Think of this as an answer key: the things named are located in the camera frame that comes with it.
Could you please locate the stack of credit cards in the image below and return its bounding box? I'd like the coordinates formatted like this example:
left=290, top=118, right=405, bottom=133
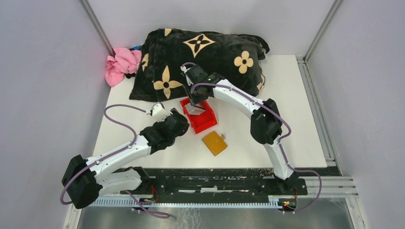
left=184, top=103, right=205, bottom=115

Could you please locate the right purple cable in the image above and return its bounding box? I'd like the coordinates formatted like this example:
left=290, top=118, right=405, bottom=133
left=180, top=62, right=323, bottom=214

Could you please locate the yellow leather card holder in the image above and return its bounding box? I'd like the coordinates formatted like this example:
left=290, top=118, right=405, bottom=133
left=202, top=131, right=228, bottom=156

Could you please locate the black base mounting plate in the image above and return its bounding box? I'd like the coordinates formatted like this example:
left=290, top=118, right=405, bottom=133
left=131, top=168, right=308, bottom=204

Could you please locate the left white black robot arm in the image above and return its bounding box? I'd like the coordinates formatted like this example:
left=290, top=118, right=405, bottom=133
left=60, top=108, right=190, bottom=209

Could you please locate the aluminium rail frame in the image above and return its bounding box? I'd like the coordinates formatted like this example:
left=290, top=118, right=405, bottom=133
left=63, top=55, right=368, bottom=229

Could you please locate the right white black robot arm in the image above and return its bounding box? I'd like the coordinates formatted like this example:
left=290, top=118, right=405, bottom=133
left=180, top=62, right=299, bottom=195

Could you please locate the pink cloth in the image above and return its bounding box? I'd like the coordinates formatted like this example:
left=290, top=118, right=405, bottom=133
left=105, top=47, right=141, bottom=87

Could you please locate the red plastic bin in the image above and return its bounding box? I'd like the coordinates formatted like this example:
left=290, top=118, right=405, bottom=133
left=180, top=98, right=218, bottom=134

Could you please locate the black floral blanket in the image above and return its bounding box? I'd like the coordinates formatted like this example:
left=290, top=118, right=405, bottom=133
left=126, top=29, right=270, bottom=102

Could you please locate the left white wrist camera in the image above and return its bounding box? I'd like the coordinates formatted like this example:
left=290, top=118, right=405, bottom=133
left=150, top=103, right=166, bottom=118

